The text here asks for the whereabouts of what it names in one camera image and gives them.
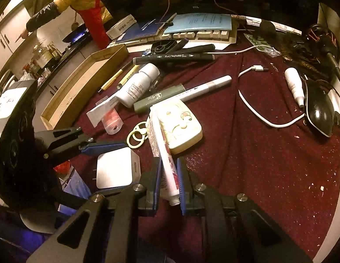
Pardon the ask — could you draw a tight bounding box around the clear pink toothbrush case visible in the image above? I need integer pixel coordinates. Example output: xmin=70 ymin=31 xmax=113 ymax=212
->
xmin=96 ymin=97 xmax=123 ymax=135

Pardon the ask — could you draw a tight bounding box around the white square box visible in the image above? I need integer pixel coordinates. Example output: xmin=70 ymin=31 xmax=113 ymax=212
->
xmin=96 ymin=147 xmax=141 ymax=189

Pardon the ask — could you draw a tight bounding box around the white red toothpaste tube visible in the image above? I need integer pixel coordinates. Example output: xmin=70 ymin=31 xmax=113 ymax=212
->
xmin=146 ymin=111 xmax=180 ymax=206

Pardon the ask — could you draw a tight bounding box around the white folded paper card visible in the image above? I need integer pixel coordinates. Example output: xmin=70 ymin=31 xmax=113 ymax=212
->
xmin=87 ymin=94 xmax=119 ymax=127

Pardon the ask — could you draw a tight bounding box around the white plastic bottle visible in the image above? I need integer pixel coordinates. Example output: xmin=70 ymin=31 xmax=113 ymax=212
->
xmin=116 ymin=63 xmax=160 ymax=107

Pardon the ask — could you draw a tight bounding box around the dark green pen case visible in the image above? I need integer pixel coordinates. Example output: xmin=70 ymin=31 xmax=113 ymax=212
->
xmin=133 ymin=84 xmax=185 ymax=114

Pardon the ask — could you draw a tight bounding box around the cream white power adapter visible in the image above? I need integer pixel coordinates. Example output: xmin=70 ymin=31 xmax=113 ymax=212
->
xmin=151 ymin=99 xmax=203 ymax=154

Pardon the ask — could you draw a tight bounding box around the yellow wooden pencil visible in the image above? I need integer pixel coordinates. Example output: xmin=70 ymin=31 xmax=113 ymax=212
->
xmin=98 ymin=60 xmax=132 ymax=94

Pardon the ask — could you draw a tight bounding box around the shallow cardboard tray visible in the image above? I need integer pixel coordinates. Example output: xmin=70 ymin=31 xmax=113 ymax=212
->
xmin=40 ymin=44 xmax=129 ymax=130

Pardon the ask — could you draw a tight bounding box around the dark red table cloth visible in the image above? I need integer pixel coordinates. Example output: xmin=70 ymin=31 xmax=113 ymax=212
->
xmin=68 ymin=36 xmax=340 ymax=261

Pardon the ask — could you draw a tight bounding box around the yellow black pen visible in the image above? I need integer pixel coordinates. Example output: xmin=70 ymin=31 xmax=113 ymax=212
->
xmin=116 ymin=65 xmax=140 ymax=90

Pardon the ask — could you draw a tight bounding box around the black marker pen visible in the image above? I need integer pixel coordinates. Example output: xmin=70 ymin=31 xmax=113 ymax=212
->
xmin=167 ymin=44 xmax=215 ymax=54
xmin=132 ymin=53 xmax=215 ymax=65

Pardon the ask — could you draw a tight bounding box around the white marker pen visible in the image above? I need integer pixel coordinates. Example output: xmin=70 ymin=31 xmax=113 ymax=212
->
xmin=168 ymin=75 xmax=232 ymax=101

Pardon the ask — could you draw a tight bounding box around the black plastic spool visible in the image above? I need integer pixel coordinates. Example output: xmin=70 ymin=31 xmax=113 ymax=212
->
xmin=150 ymin=39 xmax=177 ymax=55

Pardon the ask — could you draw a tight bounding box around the dark blue book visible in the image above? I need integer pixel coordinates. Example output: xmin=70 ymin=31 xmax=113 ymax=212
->
xmin=115 ymin=13 xmax=177 ymax=43

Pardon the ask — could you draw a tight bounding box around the small white carton box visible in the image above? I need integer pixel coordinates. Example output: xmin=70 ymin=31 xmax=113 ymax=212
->
xmin=106 ymin=14 xmax=137 ymax=40

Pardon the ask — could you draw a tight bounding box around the light blue notebook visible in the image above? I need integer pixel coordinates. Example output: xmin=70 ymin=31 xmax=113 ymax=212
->
xmin=164 ymin=13 xmax=232 ymax=34

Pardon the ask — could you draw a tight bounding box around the person in yellow jacket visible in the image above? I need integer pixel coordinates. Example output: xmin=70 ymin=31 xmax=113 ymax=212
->
xmin=18 ymin=0 xmax=112 ymax=49

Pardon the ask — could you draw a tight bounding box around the black computer mouse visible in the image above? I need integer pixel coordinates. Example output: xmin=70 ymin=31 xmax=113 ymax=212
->
xmin=305 ymin=80 xmax=335 ymax=138

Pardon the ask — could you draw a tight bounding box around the small white dropper bottle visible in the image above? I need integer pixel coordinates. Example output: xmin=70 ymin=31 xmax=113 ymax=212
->
xmin=285 ymin=67 xmax=305 ymax=107

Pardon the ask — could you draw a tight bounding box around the beige computer keyboard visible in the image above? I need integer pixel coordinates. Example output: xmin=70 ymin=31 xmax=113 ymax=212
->
xmin=109 ymin=20 xmax=239 ymax=50

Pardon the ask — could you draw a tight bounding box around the pill blister pack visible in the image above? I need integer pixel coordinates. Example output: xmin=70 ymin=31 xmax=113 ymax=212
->
xmin=244 ymin=33 xmax=282 ymax=58

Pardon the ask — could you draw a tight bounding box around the white usb cable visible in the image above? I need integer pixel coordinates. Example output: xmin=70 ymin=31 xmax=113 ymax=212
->
xmin=205 ymin=44 xmax=306 ymax=129

